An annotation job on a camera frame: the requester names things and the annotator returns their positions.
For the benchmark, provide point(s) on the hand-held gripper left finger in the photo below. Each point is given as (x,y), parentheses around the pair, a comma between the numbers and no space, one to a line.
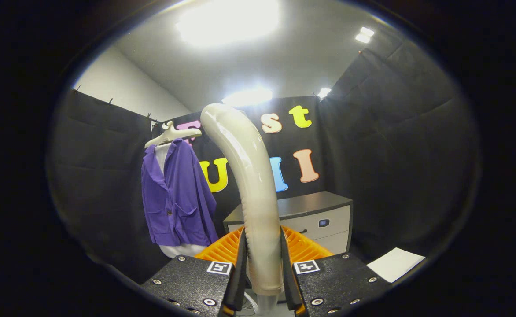
(239,273)

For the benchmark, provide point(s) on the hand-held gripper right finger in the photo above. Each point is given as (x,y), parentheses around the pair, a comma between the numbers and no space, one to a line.
(286,277)

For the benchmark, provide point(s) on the purple jacket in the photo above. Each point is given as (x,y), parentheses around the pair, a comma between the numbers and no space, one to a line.
(178,198)

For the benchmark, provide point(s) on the white clothes hanger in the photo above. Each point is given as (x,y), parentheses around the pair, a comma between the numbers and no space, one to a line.
(174,134)

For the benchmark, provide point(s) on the grey cabinet with dark top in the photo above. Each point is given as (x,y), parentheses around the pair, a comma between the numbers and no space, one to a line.
(311,202)

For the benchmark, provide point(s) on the white flat sheet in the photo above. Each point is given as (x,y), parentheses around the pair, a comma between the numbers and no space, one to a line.
(394,264)

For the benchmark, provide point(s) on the large ceiling light panel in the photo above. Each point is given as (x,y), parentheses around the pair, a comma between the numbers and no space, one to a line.
(227,22)

